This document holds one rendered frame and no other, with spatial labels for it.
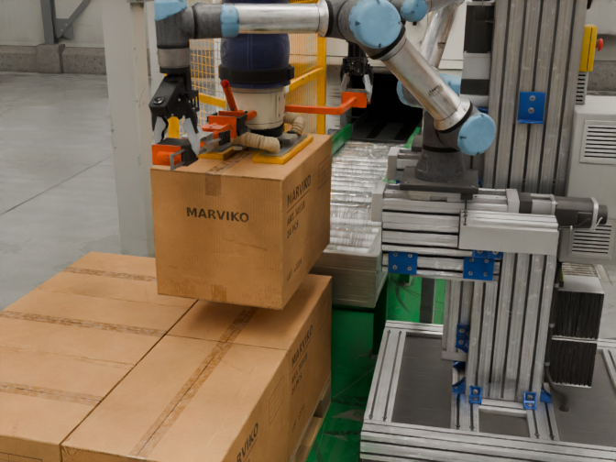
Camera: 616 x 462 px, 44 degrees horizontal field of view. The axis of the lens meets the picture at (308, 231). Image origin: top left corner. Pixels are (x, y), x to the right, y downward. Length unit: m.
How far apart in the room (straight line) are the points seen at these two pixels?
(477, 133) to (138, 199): 2.21
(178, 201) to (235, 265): 0.25
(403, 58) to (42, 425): 1.29
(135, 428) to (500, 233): 1.09
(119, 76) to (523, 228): 2.26
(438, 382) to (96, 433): 1.33
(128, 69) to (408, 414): 2.11
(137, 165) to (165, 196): 1.62
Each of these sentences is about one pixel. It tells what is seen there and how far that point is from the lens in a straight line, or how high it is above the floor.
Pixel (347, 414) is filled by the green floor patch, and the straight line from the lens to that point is 3.00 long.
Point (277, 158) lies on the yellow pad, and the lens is 2.25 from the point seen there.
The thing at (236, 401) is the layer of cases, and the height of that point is 0.54.
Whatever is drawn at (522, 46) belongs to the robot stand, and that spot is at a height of 1.41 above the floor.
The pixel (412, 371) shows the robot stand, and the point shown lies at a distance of 2.89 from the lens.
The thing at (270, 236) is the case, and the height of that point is 0.90.
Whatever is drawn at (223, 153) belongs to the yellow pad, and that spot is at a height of 1.09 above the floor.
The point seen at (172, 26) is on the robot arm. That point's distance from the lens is 1.81.
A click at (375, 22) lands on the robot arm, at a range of 1.91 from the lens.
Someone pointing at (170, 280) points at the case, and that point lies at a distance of 2.33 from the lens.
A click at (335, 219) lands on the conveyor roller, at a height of 0.55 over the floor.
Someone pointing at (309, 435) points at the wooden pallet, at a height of 0.02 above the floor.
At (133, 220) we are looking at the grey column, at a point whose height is 0.41.
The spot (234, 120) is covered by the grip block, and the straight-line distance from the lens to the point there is 2.13.
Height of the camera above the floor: 1.62
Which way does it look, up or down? 19 degrees down
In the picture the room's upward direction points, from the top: straight up
